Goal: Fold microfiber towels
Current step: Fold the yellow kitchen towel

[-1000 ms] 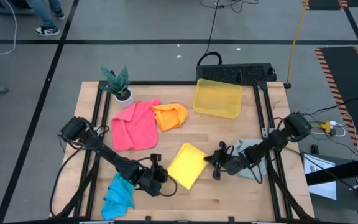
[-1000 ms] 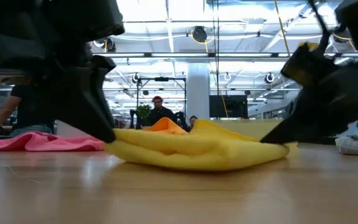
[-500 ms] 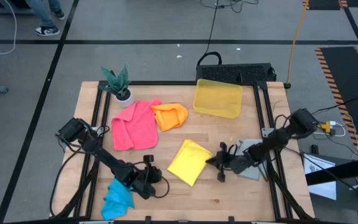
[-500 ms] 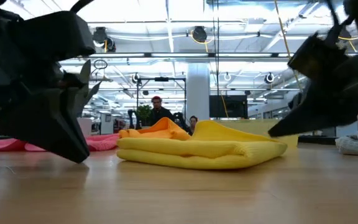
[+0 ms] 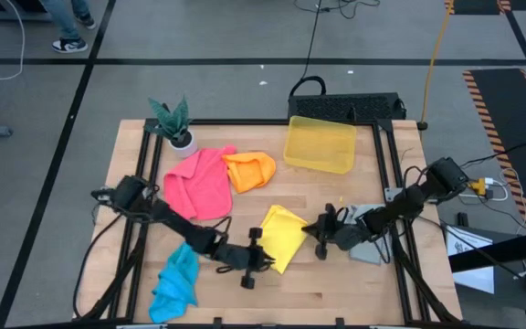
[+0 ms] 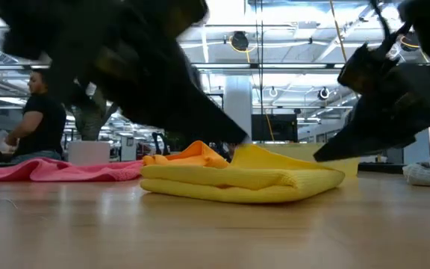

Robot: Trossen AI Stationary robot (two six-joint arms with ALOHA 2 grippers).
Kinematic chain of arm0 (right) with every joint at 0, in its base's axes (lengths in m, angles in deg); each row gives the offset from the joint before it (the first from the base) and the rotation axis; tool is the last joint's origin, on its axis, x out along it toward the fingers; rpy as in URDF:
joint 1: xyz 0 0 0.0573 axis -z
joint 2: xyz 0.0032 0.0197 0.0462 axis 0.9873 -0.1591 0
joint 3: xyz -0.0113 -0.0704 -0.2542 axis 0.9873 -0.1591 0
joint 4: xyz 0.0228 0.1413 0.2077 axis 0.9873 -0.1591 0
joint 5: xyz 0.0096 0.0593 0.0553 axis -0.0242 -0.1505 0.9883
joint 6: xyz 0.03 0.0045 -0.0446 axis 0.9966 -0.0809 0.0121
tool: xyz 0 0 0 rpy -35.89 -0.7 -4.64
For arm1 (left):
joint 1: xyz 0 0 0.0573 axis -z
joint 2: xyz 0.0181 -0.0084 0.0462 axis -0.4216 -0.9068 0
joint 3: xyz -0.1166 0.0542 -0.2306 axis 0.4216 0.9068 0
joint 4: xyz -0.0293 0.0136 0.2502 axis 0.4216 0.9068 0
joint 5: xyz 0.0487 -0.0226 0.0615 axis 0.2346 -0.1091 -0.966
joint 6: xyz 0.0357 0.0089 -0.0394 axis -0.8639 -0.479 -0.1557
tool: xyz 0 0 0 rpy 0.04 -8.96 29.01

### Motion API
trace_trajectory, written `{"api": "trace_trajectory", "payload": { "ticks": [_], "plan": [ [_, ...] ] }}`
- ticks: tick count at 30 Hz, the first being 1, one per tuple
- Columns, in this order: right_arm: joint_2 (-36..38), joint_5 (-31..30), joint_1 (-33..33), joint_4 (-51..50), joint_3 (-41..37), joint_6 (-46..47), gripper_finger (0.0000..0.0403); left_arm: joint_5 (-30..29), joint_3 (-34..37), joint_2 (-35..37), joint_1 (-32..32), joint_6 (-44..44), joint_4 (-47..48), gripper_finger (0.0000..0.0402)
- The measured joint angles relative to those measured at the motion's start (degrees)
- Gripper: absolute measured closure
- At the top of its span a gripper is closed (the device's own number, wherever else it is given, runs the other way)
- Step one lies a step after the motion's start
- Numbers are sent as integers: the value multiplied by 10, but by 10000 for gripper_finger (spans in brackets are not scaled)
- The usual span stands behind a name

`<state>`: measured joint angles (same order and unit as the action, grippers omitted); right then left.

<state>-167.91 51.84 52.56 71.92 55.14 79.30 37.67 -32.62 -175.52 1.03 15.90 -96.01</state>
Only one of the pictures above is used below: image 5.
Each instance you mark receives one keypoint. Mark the blue microfiber towel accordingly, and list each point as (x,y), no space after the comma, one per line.
(174,288)

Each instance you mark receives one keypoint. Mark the large hazard striped floor mat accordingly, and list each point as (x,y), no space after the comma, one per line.
(505,119)

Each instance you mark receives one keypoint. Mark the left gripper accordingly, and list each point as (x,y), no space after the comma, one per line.
(245,258)

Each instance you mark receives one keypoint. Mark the yellow microfiber towel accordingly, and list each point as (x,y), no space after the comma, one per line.
(283,237)

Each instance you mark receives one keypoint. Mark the orange microfiber towel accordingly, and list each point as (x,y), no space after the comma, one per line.
(249,171)

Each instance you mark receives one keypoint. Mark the yellow translucent plastic bin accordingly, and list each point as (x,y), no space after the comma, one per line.
(320,144)

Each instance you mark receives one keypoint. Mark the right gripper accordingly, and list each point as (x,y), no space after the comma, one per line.
(345,235)

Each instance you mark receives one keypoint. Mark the pink microfiber towel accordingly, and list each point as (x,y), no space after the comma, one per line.
(199,187)

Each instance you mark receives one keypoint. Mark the snake plant in white pot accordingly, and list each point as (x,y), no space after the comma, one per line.
(178,137)

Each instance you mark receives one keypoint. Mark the yellow power adapter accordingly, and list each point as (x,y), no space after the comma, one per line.
(478,186)

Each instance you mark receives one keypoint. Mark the grey metal mounting plate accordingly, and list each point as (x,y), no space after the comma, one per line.
(392,195)

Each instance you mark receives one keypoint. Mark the white paper sheet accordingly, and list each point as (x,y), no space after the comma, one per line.
(473,281)

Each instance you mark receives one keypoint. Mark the person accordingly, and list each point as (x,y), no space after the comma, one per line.
(62,18)

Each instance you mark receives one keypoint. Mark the black stand bar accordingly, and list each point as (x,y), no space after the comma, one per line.
(505,250)

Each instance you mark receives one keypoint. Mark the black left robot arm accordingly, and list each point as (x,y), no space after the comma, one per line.
(181,228)

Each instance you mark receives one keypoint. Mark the grey microfiber towel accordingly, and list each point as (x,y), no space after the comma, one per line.
(365,253)

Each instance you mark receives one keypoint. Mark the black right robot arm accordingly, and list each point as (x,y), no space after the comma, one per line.
(409,201)

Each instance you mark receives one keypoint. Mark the black aluminium table frame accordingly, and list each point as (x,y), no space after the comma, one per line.
(245,122)

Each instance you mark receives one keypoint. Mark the black perforated computer case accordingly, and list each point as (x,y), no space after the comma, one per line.
(345,107)

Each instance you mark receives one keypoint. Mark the small hazard striped floor mat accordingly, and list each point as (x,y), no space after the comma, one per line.
(477,5)

